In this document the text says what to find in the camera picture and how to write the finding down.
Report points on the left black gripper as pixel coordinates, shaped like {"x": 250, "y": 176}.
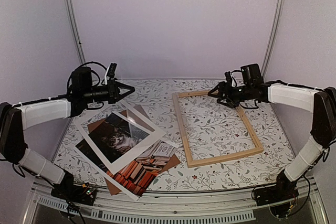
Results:
{"x": 114, "y": 95}

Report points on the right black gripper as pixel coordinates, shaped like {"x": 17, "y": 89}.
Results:
{"x": 222, "y": 86}

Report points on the books and cat photo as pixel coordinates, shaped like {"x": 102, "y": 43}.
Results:
{"x": 115, "y": 137}

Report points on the white mat board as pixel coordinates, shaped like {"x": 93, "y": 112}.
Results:
{"x": 143, "y": 145}

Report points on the wooden picture frame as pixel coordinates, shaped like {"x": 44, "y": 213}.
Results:
{"x": 218, "y": 159}

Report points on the brown backing board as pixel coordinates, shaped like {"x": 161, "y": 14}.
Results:
{"x": 173, "y": 162}

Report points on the clear acrylic sheet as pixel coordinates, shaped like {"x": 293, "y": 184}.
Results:
{"x": 134, "y": 118}

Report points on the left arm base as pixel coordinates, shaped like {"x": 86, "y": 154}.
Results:
{"x": 83, "y": 194}

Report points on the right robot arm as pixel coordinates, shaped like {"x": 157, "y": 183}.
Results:
{"x": 319, "y": 102}

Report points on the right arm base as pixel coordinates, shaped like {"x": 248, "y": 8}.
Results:
{"x": 284, "y": 197}

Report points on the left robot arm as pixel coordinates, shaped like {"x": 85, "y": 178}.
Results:
{"x": 81, "y": 91}

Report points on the floral tablecloth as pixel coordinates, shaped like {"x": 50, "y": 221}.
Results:
{"x": 212, "y": 129}

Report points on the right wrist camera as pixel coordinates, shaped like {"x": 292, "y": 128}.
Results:
{"x": 230, "y": 79}

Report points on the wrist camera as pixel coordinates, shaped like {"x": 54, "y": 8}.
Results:
{"x": 110, "y": 73}
{"x": 230, "y": 79}

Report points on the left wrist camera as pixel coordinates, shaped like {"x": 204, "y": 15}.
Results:
{"x": 110, "y": 73}

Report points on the front aluminium rail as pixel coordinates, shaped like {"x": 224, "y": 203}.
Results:
{"x": 219, "y": 206}

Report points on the left aluminium post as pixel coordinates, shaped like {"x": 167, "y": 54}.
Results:
{"x": 74, "y": 29}

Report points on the aluminium post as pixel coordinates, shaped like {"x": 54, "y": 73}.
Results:
{"x": 74, "y": 29}
{"x": 272, "y": 37}

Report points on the right aluminium post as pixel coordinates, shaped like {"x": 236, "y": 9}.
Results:
{"x": 272, "y": 37}

